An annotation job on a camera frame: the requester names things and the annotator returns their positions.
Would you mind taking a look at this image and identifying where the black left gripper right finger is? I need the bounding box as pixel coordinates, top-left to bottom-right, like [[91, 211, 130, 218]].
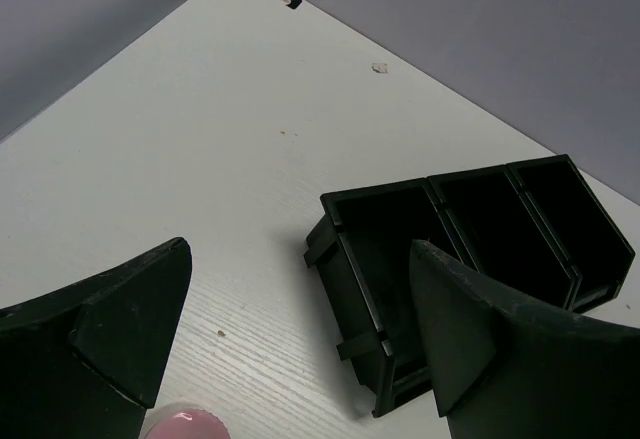
[[409, 240, 639, 438]]

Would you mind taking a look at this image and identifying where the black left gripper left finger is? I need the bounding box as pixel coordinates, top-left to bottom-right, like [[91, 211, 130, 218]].
[[1, 237, 192, 438]]

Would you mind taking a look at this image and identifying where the pink-capped spice jar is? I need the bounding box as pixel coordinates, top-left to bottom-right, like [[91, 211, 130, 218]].
[[139, 403, 231, 439]]

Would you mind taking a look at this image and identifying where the black three-compartment organizer tray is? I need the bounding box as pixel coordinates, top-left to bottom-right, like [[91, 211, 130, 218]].
[[302, 154, 636, 419]]

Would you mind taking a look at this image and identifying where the small tape scrap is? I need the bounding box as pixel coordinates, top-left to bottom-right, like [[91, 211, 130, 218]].
[[371, 63, 388, 74]]

